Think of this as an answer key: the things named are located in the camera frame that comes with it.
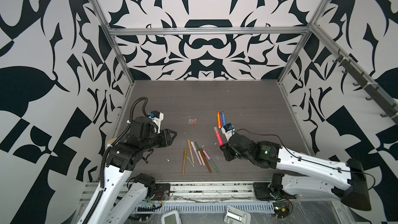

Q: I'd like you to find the blue marker pen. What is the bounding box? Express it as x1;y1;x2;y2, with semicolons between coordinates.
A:
221;112;226;127

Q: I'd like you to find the orange marker pen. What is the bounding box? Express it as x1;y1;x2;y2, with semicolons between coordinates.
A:
217;112;221;128

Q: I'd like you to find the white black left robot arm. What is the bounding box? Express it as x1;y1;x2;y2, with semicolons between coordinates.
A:
78;97;177;224

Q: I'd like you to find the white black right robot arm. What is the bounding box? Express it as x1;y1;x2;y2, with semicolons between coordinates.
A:
220;131;372;211

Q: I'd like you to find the tan marker pen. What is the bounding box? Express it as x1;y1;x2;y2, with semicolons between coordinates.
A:
187;139;195;166

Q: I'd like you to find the brown marker pen far left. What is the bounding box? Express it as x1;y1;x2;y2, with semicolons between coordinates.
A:
181;148;187;176

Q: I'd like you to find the light pink marker pen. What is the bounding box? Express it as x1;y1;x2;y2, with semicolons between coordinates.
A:
191;141;203;166

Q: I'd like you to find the dark brown marker pen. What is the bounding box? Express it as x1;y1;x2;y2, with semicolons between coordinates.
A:
200;148;212;173

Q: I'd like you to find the beige sponge block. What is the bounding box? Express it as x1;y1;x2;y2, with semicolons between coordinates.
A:
106;138;118;147

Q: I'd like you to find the small electronics board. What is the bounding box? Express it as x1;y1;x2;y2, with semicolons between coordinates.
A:
273;201;293;219

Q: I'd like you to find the white handheld device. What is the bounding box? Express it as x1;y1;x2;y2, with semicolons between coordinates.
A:
161;210;182;224

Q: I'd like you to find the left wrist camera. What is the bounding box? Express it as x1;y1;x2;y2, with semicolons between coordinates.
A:
149;111;164;133

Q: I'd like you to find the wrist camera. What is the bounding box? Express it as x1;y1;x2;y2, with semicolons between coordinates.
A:
221;123;235;142
149;111;164;133

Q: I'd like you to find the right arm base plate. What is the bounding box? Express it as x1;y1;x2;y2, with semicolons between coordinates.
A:
253;182;280;201

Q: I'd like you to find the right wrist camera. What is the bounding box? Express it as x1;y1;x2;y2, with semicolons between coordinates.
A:
221;123;235;142

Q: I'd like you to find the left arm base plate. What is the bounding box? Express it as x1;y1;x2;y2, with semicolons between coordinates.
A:
152;183;171;201

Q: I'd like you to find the silver metal bracket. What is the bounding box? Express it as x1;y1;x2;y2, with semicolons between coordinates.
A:
223;205;251;224

